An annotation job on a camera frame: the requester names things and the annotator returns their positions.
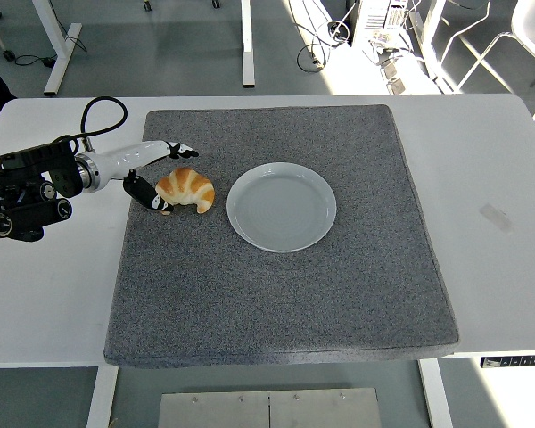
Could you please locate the white frame chair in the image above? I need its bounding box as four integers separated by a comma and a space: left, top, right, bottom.
436, 0, 535, 121

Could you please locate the grey speckled mat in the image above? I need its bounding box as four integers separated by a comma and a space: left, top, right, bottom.
103, 103, 460, 370

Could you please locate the white table leg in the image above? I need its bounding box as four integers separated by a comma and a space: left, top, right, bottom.
85, 366, 119, 428
417, 358, 455, 428

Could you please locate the looped black floor cable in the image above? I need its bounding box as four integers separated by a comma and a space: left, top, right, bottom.
296, 17, 353, 71

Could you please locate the white computer tower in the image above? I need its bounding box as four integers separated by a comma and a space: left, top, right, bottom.
351, 0, 411, 45

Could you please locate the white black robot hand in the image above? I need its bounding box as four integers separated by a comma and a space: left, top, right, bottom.
88, 139, 201, 216

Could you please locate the golden croissant bread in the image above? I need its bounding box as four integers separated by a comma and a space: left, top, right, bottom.
154, 167, 217, 216

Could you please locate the grey metal plate with screws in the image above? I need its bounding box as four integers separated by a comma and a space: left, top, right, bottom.
157, 387, 383, 428

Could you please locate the pale grey round plate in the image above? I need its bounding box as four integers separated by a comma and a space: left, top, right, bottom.
226, 161, 338, 254

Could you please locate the white background desk leg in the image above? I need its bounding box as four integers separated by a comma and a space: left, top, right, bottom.
240, 0, 256, 88
31, 0, 84, 97

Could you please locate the clear tape strip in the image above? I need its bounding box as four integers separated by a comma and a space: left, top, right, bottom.
479, 203, 515, 235

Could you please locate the table height control panel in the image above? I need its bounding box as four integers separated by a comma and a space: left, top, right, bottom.
480, 355, 535, 369

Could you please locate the thin black floor cable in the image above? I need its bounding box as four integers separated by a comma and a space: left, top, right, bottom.
13, 17, 88, 69

